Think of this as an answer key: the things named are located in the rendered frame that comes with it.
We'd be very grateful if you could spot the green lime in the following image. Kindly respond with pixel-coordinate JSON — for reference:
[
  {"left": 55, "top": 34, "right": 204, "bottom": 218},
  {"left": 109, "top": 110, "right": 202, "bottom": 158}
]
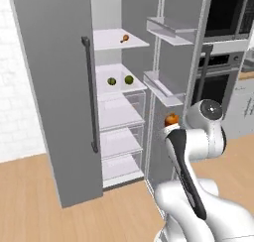
[
  {"left": 106, "top": 76, "right": 118, "bottom": 87},
  {"left": 123, "top": 74, "right": 135, "bottom": 86}
]

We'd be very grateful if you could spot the white fridge door bin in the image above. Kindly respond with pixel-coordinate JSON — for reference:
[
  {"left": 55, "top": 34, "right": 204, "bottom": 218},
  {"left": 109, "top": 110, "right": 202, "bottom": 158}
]
[
  {"left": 146, "top": 16, "right": 198, "bottom": 48},
  {"left": 142, "top": 69, "right": 187, "bottom": 108}
]

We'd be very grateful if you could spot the brown chicken drumstick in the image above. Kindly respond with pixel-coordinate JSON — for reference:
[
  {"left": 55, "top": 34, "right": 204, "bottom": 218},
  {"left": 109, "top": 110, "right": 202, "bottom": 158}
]
[
  {"left": 164, "top": 112, "right": 181, "bottom": 128},
  {"left": 119, "top": 34, "right": 131, "bottom": 45}
]

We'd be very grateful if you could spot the dark grey long door handle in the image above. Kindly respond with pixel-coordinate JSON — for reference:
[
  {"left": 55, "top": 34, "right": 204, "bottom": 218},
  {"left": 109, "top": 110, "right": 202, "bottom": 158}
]
[{"left": 80, "top": 36, "right": 100, "bottom": 154}]

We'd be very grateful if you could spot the dark grey short door handle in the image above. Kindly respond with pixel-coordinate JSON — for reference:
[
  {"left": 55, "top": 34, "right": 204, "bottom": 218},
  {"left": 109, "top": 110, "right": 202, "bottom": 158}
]
[{"left": 197, "top": 44, "right": 214, "bottom": 102}]

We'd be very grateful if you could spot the black built-in microwave oven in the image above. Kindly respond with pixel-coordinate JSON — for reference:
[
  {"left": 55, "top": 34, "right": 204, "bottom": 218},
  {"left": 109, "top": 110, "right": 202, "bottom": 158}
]
[{"left": 202, "top": 0, "right": 254, "bottom": 44}]

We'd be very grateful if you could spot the grey fridge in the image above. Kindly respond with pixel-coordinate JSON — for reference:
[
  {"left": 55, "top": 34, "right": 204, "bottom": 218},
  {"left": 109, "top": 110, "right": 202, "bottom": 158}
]
[{"left": 9, "top": 0, "right": 214, "bottom": 209}]

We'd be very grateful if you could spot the clear fridge drawer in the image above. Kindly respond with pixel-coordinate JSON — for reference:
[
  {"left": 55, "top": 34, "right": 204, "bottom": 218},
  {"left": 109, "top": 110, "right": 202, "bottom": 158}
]
[
  {"left": 101, "top": 150, "right": 146, "bottom": 184},
  {"left": 99, "top": 123, "right": 145, "bottom": 161},
  {"left": 97, "top": 89, "right": 147, "bottom": 132}
]

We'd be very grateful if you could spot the white glass fridge shelf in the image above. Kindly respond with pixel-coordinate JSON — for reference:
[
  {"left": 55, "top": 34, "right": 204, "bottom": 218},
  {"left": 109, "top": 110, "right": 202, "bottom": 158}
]
[
  {"left": 92, "top": 28, "right": 151, "bottom": 52},
  {"left": 95, "top": 62, "right": 149, "bottom": 95}
]

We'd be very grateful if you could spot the grey closed fridge door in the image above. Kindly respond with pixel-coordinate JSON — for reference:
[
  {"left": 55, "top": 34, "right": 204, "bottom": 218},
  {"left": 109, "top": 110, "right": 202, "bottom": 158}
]
[{"left": 9, "top": 0, "right": 104, "bottom": 209}]

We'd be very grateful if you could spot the grey open fridge door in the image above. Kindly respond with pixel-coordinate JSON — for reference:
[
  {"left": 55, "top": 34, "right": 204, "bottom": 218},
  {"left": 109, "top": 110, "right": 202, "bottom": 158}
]
[{"left": 144, "top": 0, "right": 214, "bottom": 200}]

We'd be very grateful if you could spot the grey cupboard run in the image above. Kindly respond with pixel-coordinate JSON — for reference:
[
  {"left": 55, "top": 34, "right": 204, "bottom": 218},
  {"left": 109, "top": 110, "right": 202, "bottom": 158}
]
[{"left": 221, "top": 76, "right": 254, "bottom": 142}]

